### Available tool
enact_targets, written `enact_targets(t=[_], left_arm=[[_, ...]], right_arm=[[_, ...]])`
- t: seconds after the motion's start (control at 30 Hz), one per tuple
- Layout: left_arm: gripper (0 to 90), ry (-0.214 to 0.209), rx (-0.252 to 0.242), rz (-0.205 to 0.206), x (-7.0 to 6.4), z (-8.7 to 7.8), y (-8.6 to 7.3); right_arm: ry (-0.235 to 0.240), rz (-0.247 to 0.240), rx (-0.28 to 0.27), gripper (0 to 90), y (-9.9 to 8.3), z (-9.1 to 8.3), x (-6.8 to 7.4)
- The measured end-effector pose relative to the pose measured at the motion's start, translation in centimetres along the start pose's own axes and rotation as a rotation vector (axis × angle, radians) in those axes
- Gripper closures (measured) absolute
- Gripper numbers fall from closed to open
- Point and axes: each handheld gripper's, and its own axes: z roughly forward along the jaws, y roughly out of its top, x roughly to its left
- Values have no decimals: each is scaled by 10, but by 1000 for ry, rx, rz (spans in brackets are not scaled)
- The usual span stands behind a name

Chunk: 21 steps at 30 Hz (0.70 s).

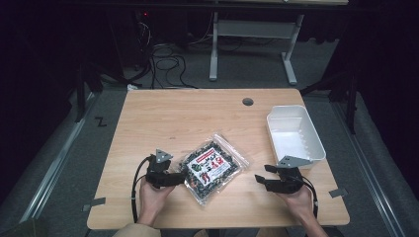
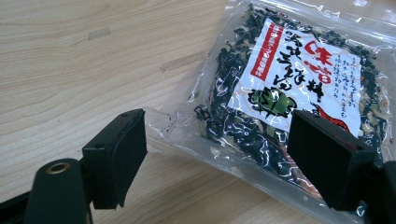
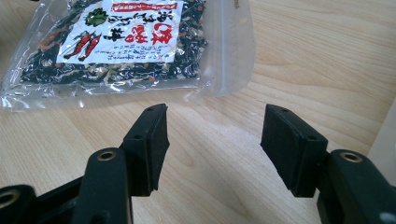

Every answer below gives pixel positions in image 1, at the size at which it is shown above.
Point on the clear bag of dark pieces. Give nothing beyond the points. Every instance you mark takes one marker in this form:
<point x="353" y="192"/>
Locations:
<point x="210" y="169"/>

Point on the white metal desk frame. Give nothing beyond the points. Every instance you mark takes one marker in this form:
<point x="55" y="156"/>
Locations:
<point x="253" y="29"/>

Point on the white plastic bin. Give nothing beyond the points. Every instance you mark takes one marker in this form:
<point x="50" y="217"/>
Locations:
<point x="293" y="135"/>

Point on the person's left hand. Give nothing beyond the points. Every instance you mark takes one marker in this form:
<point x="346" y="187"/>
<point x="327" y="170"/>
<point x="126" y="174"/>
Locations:
<point x="153" y="200"/>

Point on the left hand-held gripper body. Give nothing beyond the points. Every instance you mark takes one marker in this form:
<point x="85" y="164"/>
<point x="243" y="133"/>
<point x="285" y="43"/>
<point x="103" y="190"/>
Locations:
<point x="158" y="168"/>

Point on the person's right hand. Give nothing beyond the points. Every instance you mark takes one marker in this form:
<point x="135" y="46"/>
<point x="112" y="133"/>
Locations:
<point x="298" y="202"/>

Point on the black metal stand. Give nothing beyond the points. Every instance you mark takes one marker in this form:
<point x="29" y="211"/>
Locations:
<point x="84" y="85"/>
<point x="349" y="95"/>

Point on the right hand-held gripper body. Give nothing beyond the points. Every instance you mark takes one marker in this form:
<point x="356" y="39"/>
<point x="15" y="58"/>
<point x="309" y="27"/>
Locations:
<point x="286" y="182"/>

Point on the grey tape strip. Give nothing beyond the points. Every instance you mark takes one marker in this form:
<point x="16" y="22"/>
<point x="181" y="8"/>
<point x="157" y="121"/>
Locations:
<point x="338" y="192"/>
<point x="94" y="204"/>

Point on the metal floor rail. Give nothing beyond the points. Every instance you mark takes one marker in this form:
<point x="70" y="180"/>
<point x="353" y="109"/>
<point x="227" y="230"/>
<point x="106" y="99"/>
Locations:
<point x="56" y="161"/>
<point x="365" y="158"/>

